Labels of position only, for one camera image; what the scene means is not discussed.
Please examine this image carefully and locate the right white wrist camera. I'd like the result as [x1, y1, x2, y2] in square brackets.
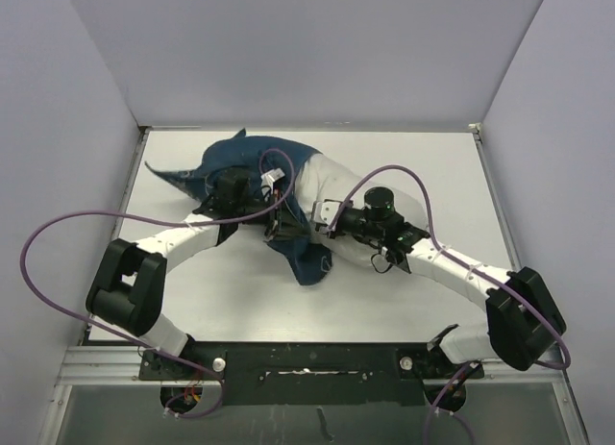
[310, 200, 342, 236]

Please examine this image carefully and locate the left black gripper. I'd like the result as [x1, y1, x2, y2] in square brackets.
[234, 189, 310, 240]

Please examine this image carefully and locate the white pillow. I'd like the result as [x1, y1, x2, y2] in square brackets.
[295, 154, 429, 267]

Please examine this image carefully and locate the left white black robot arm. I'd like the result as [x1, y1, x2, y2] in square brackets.
[86, 167, 302, 379]

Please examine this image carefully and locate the dark blue embroidered pillowcase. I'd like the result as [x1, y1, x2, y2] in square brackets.
[150, 130, 332, 285]

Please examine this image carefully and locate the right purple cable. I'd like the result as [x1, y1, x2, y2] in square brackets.
[326, 164, 572, 445]

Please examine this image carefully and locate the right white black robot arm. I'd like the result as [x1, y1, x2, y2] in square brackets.
[312, 186, 567, 377]

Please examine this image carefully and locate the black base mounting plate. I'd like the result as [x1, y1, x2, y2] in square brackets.
[138, 342, 460, 407]

